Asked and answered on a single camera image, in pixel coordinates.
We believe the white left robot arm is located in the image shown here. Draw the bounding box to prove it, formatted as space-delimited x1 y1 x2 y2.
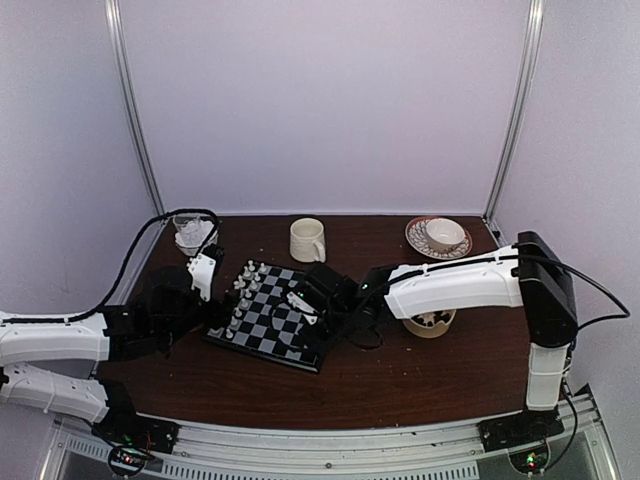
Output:
1 259 229 444

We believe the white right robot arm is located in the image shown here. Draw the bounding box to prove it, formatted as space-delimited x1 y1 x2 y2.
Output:
285 231 578 442

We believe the cream bowl of black pieces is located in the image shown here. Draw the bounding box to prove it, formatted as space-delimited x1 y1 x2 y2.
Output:
402 309 457 339

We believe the black and white chessboard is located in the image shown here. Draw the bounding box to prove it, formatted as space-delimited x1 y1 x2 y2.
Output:
202 259 324 374

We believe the clear glass cup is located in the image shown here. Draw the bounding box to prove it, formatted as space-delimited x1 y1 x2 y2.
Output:
172 213 201 236

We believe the white ribbed ceramic mug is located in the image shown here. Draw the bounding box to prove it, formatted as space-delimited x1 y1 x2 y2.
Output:
289 218 326 263

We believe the floral patterned saucer plate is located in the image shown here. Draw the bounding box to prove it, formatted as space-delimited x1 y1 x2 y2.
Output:
404 216 473 260

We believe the white ceramic cup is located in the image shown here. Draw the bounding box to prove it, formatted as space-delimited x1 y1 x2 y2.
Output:
425 218 466 252

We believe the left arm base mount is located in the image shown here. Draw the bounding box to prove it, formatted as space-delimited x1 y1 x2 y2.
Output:
88 414 180 478

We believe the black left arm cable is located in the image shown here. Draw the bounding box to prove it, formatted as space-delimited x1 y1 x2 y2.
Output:
64 208 221 324

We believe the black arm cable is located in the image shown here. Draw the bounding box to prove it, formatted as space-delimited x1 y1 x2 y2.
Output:
519 254 631 331
64 208 221 324

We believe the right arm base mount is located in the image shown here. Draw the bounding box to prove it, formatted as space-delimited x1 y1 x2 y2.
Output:
478 410 564 476

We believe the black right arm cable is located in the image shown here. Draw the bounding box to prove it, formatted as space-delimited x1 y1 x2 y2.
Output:
519 254 631 331

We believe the aluminium front rail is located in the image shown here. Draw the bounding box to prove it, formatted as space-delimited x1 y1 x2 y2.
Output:
39 384 626 480

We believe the aluminium frame post left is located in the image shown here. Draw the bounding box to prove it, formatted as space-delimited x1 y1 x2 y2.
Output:
104 0 165 215

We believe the aluminium frame post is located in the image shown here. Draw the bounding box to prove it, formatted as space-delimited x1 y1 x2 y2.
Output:
104 0 165 215
483 0 546 224

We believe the aluminium frame post right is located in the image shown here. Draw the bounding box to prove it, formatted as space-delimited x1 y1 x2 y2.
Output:
483 0 546 224

